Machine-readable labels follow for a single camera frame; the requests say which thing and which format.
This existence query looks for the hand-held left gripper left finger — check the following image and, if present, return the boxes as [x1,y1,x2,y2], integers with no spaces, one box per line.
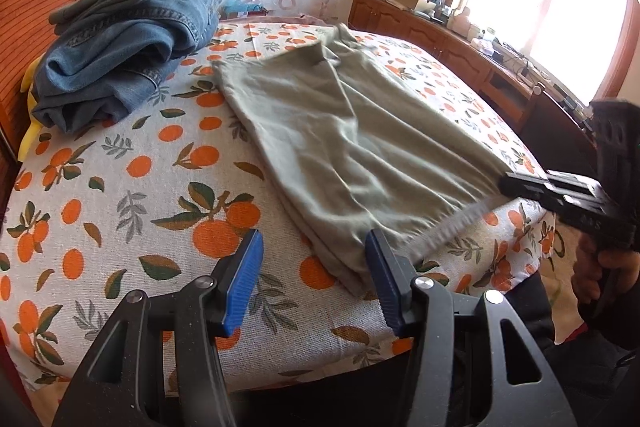
[52,228,265,427]

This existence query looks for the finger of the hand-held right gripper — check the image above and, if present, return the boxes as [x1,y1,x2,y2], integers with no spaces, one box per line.
[532,189,612,222]
[500,172,603,200]

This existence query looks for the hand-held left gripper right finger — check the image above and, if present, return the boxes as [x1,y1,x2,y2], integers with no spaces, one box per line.
[364,228,578,427]

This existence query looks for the grey-green pants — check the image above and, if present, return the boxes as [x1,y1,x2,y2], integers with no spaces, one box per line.
[210,23,516,299]

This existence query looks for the person's right hand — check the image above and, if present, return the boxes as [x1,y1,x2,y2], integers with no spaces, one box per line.
[572,246,640,308]

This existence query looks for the person's dark clothing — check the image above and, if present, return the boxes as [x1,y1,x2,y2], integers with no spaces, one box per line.
[220,274,640,427]

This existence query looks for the orange fruit print bedsheet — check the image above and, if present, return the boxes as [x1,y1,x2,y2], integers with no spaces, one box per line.
[0,19,567,403]

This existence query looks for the long wooden cabinet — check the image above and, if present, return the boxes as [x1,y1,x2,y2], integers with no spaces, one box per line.
[348,0,601,150]

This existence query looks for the blue denim jeans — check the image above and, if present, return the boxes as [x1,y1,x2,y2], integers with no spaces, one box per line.
[30,0,227,135]

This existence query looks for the yellow plush toy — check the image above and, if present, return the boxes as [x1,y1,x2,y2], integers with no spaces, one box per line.
[17,57,52,162]

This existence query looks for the blue plastic bag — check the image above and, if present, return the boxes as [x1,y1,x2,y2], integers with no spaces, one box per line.
[220,0,266,18]

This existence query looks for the wooden headboard panel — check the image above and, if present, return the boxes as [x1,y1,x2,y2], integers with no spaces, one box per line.
[0,0,101,172]

